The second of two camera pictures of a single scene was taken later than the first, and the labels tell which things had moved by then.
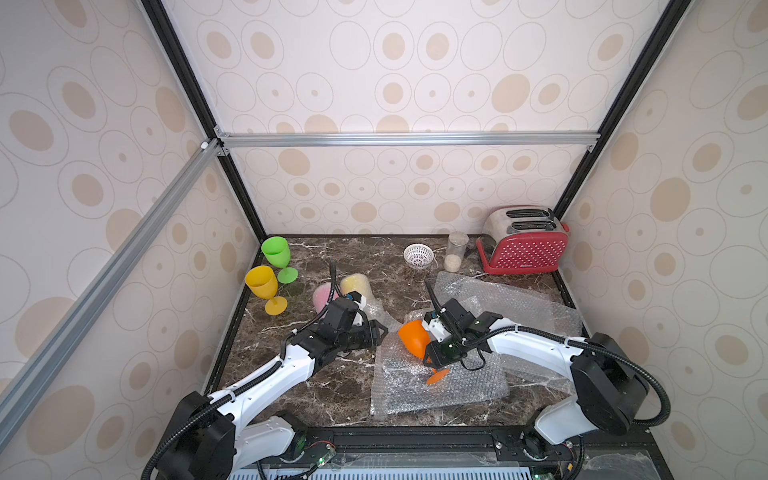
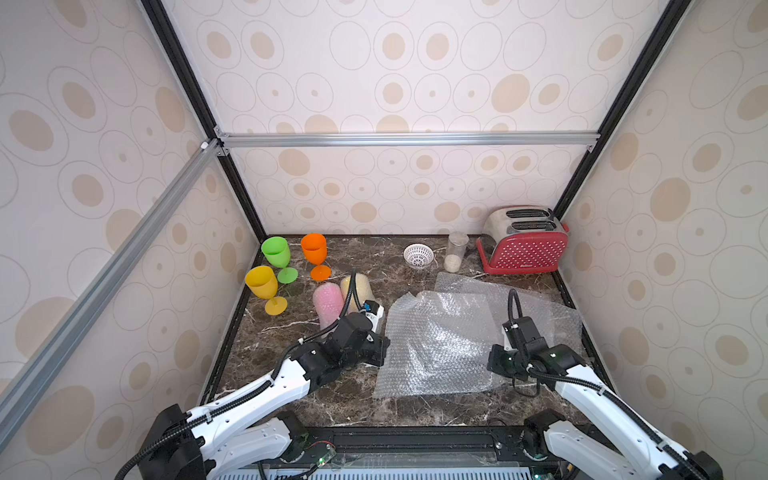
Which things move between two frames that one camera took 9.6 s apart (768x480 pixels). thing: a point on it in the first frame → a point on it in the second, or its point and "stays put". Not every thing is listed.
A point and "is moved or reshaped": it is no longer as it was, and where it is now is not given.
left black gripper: x=372 y=332 → x=381 y=345
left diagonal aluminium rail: x=33 y=370 stays put
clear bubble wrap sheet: x=399 y=381 is moved or reshaped
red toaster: x=523 y=240 stays put
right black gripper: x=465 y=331 → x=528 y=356
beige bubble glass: x=263 y=282 stays put
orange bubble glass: x=414 y=336 → x=314 y=247
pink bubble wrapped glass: x=321 y=294 stays put
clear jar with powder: x=455 y=250 stays put
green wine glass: x=277 y=252 stays put
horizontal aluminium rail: x=224 y=140 stays put
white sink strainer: x=418 y=255 stays put
